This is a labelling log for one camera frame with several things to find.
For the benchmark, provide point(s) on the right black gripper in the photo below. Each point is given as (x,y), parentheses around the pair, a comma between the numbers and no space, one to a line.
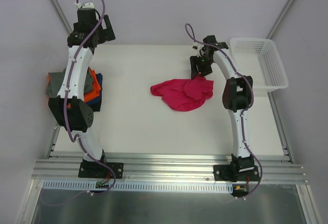
(200,63)

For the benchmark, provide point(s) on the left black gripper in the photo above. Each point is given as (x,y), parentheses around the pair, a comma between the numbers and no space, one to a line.
(108,29)

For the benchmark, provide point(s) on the pink t shirt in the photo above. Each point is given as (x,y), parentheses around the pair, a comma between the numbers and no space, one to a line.
(184,95)

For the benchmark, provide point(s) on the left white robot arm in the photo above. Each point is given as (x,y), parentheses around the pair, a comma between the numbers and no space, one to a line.
(69,107)

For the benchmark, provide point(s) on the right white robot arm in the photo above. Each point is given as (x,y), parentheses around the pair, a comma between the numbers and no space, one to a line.
(237,96)

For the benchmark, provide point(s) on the blue t shirt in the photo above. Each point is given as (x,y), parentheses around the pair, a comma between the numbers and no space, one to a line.
(99,77)

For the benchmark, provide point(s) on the orange t shirt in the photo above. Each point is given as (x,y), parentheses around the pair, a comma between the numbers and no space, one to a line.
(96,88)

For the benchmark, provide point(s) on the white plastic basket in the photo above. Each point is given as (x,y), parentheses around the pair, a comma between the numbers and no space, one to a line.
(259,58)

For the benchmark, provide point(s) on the black t shirt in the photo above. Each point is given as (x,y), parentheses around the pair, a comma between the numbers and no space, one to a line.
(95,106)

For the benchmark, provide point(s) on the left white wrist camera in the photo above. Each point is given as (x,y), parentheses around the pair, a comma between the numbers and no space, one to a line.
(85,5)

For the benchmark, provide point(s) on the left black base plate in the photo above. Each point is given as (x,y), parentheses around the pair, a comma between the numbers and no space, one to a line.
(90,169)

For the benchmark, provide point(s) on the aluminium rail frame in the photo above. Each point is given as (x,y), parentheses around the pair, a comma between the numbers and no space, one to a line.
(156,143)

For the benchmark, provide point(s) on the white slotted cable duct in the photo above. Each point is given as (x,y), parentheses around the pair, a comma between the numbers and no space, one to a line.
(139,186)

